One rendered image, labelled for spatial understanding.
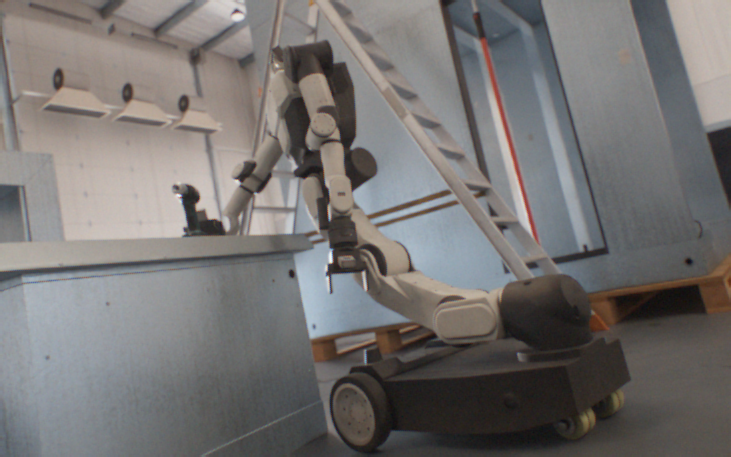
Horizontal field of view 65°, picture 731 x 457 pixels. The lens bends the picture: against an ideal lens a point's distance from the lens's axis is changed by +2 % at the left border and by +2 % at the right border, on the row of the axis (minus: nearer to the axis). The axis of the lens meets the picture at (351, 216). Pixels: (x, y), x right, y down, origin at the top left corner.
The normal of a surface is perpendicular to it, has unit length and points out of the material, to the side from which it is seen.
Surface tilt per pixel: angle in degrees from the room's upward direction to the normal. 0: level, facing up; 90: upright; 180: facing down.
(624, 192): 90
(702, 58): 90
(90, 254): 67
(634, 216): 90
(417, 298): 90
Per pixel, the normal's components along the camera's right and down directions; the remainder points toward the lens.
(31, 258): 0.67, -0.60
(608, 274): -0.59, 0.01
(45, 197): 0.78, -0.25
